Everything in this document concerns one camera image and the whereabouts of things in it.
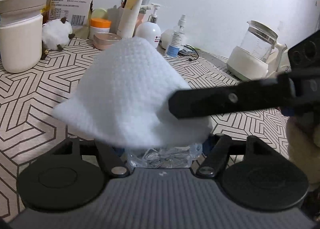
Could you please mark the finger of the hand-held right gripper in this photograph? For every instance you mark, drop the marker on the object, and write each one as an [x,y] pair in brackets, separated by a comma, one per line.
[225,99]

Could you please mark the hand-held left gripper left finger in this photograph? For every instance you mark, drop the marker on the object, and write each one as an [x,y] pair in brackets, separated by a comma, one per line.
[107,155]

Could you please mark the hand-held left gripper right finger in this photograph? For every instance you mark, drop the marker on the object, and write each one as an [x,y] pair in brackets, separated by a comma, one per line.
[207,147]

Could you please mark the clear plastic water bottle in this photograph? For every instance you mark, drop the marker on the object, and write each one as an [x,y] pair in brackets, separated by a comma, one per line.
[162,156]

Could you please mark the white wipe cloth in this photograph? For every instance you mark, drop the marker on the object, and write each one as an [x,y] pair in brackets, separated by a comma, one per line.
[130,88]

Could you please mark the person's right hand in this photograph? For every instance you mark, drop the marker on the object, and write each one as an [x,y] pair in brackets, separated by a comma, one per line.
[297,154]

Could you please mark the glass electric kettle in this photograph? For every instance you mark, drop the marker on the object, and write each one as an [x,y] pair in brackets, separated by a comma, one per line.
[247,61]

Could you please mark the grey power adapter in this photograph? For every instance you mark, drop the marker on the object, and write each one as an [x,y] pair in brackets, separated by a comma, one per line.
[186,50]

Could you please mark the clear spray bottle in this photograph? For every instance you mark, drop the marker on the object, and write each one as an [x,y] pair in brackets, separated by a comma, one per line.
[176,41]

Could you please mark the white round device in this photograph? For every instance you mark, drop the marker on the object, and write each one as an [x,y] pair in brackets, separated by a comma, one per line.
[166,37]

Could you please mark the geometric patterned tablecloth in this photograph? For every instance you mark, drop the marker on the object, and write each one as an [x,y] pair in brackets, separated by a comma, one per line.
[37,94]

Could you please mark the white pump bottle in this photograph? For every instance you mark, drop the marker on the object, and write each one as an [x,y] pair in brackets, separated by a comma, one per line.
[150,31]

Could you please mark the pink holder cup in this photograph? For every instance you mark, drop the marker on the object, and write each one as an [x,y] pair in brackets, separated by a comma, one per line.
[142,17]

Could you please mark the pink rectangular case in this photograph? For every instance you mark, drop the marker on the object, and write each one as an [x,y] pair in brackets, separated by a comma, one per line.
[106,38]

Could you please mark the small white tube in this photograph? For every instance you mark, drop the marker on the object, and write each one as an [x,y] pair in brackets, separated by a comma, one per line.
[145,8]

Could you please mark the white cosmetic tube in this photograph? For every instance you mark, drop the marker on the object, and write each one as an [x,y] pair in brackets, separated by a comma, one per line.
[131,18]

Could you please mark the grey packet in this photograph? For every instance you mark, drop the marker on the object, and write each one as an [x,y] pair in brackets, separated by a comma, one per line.
[147,0]

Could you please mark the white pen cup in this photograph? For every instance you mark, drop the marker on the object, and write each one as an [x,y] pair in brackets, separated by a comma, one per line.
[120,18]

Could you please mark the white plush sheep toy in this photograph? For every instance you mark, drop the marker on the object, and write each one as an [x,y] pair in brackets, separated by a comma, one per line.
[56,33]

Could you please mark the white jar orange lid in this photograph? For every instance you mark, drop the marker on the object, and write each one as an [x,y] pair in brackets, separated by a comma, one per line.
[100,22]

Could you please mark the pens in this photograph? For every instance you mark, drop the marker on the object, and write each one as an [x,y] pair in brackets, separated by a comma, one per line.
[124,2]

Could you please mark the white and beige canister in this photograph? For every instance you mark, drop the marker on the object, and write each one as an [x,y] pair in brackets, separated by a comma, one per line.
[20,43]

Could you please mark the green round jar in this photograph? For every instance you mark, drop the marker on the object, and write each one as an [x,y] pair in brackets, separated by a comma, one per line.
[98,13]

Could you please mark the brown dropper bottle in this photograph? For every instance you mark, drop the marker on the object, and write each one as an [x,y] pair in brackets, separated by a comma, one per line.
[91,6]

